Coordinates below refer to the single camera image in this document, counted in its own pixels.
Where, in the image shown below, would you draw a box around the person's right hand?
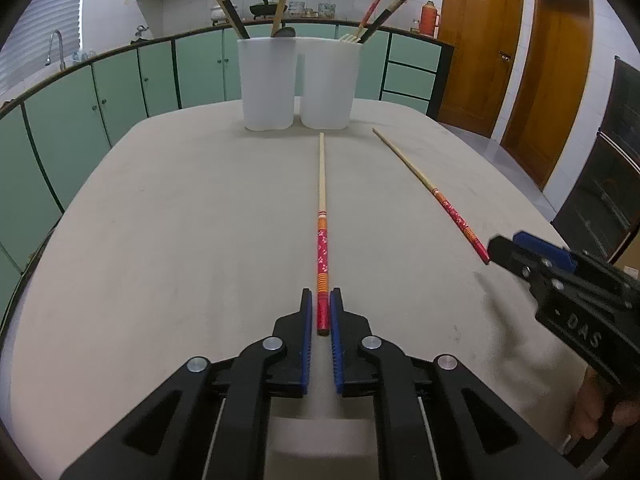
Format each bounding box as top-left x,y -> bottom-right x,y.
570,372 -> 640,441

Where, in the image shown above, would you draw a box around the brown wooden door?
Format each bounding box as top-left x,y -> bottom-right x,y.
437,0 -> 526,138
500,0 -> 595,191

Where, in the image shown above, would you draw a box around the white plastic container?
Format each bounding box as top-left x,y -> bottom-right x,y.
297,37 -> 363,131
236,36 -> 300,132

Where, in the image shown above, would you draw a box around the red thermos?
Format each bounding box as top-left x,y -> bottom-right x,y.
420,1 -> 441,37

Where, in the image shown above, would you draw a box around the green base kitchen cabinets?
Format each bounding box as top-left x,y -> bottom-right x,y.
0,22 -> 453,341

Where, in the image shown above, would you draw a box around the black wok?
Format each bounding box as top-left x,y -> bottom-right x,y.
249,0 -> 288,20

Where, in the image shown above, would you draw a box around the red patterned wooden chopstick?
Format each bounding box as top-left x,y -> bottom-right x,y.
316,132 -> 332,337
372,128 -> 491,265
356,0 -> 388,41

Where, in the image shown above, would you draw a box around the thin black chopstick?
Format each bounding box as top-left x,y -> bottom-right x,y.
360,0 -> 414,45

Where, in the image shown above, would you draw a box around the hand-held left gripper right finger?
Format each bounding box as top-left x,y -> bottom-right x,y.
329,287 -> 581,480

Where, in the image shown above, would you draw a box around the chrome faucet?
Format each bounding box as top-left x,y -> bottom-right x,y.
46,30 -> 66,68

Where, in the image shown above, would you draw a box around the black chopstick with silver band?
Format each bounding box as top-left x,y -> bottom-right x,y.
206,0 -> 251,40

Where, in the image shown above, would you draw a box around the black oven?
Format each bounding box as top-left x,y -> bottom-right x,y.
550,55 -> 640,271

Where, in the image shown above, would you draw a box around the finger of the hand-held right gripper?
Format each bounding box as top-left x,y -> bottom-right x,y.
512,231 -> 576,271
487,237 -> 563,293

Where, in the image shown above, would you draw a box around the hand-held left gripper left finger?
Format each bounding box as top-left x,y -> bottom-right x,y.
60,287 -> 315,480

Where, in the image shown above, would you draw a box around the white window blinds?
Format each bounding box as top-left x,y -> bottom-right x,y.
0,0 -> 86,111

